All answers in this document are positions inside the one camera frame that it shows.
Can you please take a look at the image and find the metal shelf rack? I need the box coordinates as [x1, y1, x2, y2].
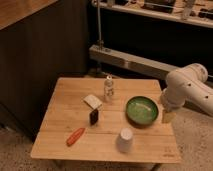
[89, 6, 213, 87]

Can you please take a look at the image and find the orange carrot toy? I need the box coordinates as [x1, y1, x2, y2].
[66, 128, 85, 146]

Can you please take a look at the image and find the clear plastic bottle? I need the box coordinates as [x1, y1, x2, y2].
[104, 75, 114, 102]

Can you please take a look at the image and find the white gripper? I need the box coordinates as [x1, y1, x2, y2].
[160, 96, 176, 124]

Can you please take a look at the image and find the wooden folding table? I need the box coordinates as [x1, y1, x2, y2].
[31, 77, 181, 163]

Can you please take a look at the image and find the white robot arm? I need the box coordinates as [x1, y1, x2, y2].
[160, 63, 213, 123]

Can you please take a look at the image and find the dark wooden cabinet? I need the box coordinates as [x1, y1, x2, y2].
[0, 0, 88, 140]

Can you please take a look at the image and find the green bowl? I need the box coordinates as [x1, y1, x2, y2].
[125, 96, 159, 125]

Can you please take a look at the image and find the white paper card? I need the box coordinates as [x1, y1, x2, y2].
[84, 94, 102, 109]

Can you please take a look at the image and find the black eraser block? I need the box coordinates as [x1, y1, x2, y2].
[89, 109, 99, 125]

